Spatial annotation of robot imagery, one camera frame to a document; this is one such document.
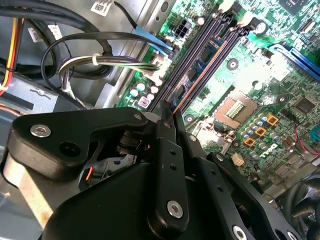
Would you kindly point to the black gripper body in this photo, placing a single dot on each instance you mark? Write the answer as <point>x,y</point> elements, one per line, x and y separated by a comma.
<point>105,212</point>

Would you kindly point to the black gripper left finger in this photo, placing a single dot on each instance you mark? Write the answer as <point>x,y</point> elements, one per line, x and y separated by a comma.
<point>50,140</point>

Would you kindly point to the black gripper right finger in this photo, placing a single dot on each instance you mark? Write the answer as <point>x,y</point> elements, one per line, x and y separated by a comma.
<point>217,175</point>

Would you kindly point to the blue RAM stick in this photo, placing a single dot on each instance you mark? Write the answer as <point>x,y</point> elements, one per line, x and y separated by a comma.
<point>201,60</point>

